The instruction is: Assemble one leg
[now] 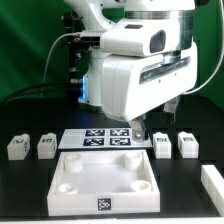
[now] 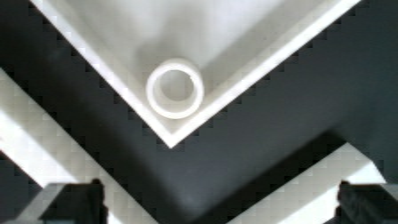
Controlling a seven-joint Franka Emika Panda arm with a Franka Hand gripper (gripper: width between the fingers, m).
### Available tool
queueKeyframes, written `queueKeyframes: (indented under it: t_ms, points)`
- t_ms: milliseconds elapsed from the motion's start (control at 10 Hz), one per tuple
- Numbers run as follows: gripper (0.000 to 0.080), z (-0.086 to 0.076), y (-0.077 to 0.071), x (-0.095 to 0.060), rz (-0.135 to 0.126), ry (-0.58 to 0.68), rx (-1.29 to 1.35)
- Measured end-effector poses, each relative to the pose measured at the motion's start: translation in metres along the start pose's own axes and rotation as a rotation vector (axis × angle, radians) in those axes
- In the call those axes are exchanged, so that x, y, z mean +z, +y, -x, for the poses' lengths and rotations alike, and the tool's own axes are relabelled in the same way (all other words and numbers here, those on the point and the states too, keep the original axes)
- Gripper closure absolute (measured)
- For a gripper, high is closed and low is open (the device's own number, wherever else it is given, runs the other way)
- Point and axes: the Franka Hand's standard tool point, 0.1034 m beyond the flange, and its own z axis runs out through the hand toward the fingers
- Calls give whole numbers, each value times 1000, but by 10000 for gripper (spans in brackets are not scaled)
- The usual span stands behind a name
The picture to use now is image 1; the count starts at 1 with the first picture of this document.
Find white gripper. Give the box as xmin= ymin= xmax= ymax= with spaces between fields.
xmin=101 ymin=43 xmax=197 ymax=143

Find white square table top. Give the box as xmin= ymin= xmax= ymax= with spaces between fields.
xmin=47 ymin=150 xmax=160 ymax=216

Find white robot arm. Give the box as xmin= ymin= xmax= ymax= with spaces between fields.
xmin=64 ymin=0 xmax=211 ymax=142

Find white marker sheet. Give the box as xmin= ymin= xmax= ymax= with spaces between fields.
xmin=58 ymin=128 xmax=152 ymax=149

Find white obstacle bar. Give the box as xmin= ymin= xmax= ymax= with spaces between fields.
xmin=201 ymin=165 xmax=224 ymax=217

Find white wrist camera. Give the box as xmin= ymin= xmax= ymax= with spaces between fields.
xmin=100 ymin=19 xmax=180 ymax=57

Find black cables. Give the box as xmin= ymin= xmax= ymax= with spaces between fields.
xmin=0 ymin=81 xmax=83 ymax=108

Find white camera cable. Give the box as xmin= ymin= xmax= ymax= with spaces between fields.
xmin=41 ymin=32 xmax=82 ymax=84

